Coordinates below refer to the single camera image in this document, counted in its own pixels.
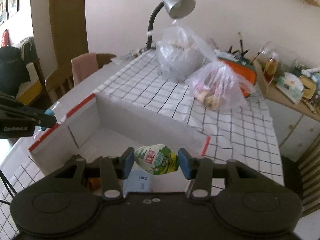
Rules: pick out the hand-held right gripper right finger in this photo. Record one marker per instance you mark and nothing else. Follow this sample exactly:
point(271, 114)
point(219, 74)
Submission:
point(183, 162)

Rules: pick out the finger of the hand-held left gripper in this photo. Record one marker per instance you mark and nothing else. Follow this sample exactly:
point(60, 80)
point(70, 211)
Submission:
point(30, 118)
point(17, 102)

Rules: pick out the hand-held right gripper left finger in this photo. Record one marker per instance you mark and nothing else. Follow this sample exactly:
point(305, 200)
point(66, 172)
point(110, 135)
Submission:
point(129, 161)

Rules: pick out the green white snack packet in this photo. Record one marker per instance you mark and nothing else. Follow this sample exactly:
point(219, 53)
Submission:
point(157, 158)

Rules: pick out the copper foil snack wrapper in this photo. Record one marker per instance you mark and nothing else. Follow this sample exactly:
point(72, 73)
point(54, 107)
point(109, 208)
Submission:
point(93, 183)

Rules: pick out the red cardboard box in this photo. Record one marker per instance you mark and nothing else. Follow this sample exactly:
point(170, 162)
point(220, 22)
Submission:
point(140, 120)

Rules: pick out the yellow box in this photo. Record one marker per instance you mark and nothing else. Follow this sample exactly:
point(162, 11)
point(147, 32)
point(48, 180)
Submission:
point(28, 92)

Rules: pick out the black bag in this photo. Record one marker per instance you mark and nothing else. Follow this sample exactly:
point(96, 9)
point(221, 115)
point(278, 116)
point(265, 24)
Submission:
point(12, 70)

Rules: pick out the wooden chair with pink cloth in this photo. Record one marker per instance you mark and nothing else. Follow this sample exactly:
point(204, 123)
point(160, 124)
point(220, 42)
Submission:
point(58, 82)

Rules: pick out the white checked tablecloth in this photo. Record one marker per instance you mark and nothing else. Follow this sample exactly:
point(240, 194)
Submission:
point(225, 130)

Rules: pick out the pink cloth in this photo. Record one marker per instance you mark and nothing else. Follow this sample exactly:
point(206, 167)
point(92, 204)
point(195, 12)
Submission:
point(83, 67)

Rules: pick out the small clear plastic bag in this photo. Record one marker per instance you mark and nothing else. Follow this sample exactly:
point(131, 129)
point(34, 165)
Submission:
point(220, 87)

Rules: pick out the brown wooden door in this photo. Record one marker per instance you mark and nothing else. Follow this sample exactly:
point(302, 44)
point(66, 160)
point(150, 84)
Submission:
point(67, 17)

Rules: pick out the small white clutter by lamp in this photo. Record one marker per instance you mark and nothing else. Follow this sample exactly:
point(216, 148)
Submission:
point(125, 57)

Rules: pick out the large clear plastic bag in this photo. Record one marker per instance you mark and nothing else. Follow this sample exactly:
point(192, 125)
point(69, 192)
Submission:
point(180, 57)

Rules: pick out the orange container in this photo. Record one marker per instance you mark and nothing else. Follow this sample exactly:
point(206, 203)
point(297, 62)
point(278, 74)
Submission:
point(246, 73)

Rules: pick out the white wooden-top cabinet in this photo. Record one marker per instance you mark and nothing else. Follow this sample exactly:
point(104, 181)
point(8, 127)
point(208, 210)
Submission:
point(295, 125)

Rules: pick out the black pens in holder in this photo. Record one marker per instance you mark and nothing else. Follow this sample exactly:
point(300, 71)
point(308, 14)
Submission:
point(241, 52)

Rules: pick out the wooden chair with dark seat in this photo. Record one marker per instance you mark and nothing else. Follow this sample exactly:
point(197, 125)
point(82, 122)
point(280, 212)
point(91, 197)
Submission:
point(307, 175)

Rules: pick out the amber glass bottle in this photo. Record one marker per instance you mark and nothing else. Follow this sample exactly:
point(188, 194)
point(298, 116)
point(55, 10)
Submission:
point(271, 67)

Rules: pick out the green white tissue box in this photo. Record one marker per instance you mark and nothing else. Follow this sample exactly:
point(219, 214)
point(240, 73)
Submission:
point(290, 87)

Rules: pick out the yellow retro tissue holder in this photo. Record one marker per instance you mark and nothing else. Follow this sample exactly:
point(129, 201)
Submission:
point(308, 86)

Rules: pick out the clear glass dome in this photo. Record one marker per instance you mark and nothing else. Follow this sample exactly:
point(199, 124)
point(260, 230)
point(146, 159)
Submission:
point(282, 55)

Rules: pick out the silver desk lamp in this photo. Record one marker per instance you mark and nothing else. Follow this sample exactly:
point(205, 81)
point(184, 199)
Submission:
point(178, 2)

